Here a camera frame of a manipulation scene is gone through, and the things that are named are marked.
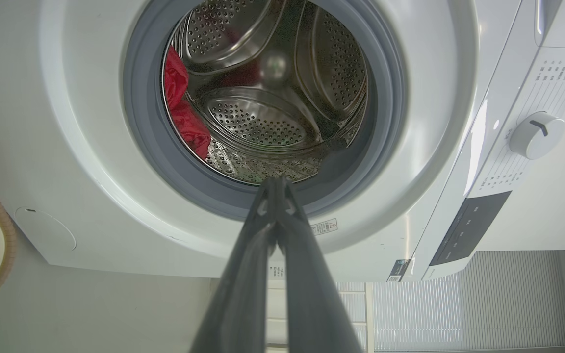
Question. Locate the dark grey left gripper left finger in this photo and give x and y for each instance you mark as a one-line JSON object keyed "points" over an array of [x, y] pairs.
{"points": [[243, 294]]}

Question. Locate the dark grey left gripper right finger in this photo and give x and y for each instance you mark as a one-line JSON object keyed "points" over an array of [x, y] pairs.
{"points": [[312, 294]]}

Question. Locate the red cloth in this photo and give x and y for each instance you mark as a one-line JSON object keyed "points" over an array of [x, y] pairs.
{"points": [[184, 122]]}

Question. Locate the black washing machine control panel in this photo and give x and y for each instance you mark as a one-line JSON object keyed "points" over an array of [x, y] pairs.
{"points": [[469, 228]]}

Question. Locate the stainless steel washing machine drum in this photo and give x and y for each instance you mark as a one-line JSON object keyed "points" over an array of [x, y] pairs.
{"points": [[263, 117]]}

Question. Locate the white washing machine dial knob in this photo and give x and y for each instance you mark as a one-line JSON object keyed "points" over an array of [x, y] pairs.
{"points": [[537, 137]]}

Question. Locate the warning sticker with triangle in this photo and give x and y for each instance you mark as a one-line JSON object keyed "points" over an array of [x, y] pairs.
{"points": [[324, 227]]}

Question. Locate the small dark sticker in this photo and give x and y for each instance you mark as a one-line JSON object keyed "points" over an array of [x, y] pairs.
{"points": [[399, 270]]}

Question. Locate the white window blind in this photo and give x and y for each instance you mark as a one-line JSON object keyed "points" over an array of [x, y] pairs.
{"points": [[483, 304]]}

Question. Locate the grey rubber door gasket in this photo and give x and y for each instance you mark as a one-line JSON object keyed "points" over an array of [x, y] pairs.
{"points": [[145, 137]]}

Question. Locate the round white filter cap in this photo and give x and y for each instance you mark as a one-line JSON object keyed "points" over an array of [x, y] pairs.
{"points": [[44, 229]]}

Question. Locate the white front-load washing machine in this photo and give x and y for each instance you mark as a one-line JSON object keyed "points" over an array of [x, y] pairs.
{"points": [[91, 147]]}

